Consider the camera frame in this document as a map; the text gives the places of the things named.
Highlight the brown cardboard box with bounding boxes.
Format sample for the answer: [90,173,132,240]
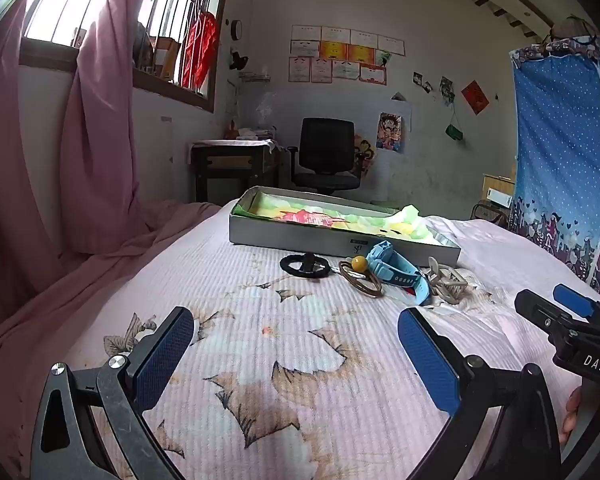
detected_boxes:
[481,174,516,208]

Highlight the brown bangles with yellow bead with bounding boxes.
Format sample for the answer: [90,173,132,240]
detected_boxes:
[338,256,382,297]

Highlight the cartoon wall poster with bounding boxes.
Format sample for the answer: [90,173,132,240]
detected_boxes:
[376,112,405,152]

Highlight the red paper square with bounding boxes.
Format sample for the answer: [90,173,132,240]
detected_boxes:
[461,80,491,116]

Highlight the colourful printed cloth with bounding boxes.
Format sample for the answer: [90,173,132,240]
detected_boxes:
[232,192,438,246]

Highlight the pink curtain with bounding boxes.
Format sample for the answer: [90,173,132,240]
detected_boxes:
[62,0,201,256]
[0,0,81,341]

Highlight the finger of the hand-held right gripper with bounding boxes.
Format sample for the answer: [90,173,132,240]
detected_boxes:
[514,289,573,333]
[553,284,600,318]

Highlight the beige hair claw clip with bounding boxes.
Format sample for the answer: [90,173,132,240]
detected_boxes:
[425,256,473,305]

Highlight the pile of desk clutter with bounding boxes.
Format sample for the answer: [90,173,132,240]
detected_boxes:
[224,120,276,142]

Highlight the person's right hand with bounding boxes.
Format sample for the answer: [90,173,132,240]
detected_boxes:
[559,386,600,445]

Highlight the barred window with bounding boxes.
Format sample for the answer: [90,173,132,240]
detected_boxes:
[22,0,231,113]

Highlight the dark wooden desk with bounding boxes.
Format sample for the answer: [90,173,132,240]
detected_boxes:
[189,139,281,206]

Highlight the light blue smartwatch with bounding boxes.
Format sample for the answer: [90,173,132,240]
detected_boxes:
[366,241,431,306]

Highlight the black wire rack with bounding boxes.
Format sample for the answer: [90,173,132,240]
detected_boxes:
[470,200,511,231]

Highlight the green hanging bag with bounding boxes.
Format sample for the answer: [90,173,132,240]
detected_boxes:
[445,110,465,142]

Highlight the orange cartoon wall picture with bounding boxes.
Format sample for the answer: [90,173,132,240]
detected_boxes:
[352,132,376,176]

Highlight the black hair tie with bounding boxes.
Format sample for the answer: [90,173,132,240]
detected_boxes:
[280,253,331,279]

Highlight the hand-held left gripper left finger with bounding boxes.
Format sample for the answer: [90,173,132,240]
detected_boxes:
[30,306,196,480]

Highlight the plain pink sheet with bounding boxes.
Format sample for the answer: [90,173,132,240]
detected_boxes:
[0,199,226,376]

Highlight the blue printed wardrobe cover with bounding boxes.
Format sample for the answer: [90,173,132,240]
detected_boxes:
[509,35,600,306]

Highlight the orange cardboard box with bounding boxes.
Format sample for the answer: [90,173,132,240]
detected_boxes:
[152,37,181,81]

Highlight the shallow grey cardboard box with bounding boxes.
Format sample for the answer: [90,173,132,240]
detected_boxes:
[228,186,462,266]

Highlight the black office chair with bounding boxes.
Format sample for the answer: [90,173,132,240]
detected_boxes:
[286,117,363,196]

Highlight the red hanging cloth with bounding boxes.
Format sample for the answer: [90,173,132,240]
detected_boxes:
[181,10,220,91]

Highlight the group of wall certificates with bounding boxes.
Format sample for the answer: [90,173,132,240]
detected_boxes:
[287,24,406,86]

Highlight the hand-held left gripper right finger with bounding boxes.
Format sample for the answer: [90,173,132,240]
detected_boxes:
[397,307,563,480]

